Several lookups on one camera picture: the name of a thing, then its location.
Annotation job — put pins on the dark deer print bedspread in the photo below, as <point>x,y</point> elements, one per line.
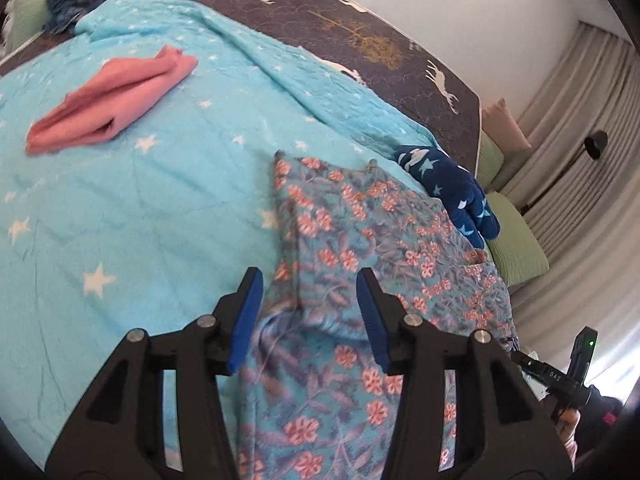
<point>310,0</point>

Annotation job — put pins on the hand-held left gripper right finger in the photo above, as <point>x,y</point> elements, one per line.
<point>372,317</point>

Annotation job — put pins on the pale green cushion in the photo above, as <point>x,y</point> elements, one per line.
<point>27,20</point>

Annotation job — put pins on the pink pillow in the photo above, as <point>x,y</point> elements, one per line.
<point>505,127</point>

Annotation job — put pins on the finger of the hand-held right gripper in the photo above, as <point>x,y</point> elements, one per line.
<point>530,366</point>

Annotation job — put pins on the floral print cloth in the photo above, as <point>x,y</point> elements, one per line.
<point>350,220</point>

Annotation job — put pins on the light blue star blanket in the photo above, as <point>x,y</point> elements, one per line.
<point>150,210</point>

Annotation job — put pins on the black wall lamp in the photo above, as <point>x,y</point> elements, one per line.
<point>597,144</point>

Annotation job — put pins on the navy star print cloth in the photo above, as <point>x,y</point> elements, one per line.
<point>450,180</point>

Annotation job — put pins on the green pillow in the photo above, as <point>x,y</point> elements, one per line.
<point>489,162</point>
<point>515,245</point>

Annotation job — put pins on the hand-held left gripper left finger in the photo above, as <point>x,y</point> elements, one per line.
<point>247,312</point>

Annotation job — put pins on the pink folded cloth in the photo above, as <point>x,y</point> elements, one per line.
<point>110,100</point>

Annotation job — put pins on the beige curtain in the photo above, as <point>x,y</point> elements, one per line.
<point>585,240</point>

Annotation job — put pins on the person's right hand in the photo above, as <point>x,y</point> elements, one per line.
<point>570,430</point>

